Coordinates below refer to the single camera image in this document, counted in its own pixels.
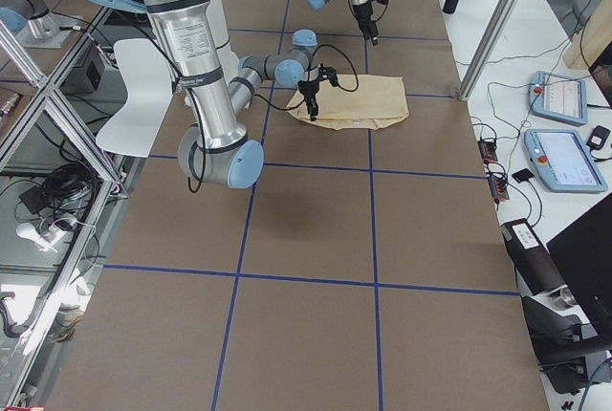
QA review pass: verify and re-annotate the black computer monitor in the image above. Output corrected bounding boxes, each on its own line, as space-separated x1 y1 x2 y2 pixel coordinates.
547 196 611 334

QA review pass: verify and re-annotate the beige long sleeve shirt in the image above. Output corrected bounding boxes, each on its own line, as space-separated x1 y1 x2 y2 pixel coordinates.
289 75 409 131

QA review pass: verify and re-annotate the blue teach pendant near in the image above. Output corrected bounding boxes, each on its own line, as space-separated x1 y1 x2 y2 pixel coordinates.
523 129 608 193

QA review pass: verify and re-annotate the blue teach pendant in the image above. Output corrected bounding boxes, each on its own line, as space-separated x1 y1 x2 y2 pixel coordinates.
523 129 608 193
529 71 588 126

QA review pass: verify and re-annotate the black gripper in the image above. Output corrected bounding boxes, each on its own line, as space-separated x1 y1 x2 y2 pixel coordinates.
297 75 320 121
352 0 379 46

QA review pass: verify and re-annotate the blue teach pendant far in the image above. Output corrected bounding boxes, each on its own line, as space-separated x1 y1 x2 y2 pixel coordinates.
529 71 588 126

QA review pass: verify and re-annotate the aluminium frame post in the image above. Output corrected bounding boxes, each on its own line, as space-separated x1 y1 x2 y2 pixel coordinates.
457 0 518 101

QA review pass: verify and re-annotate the right black braided cable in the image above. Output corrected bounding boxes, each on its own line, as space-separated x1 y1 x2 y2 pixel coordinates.
186 43 360 195

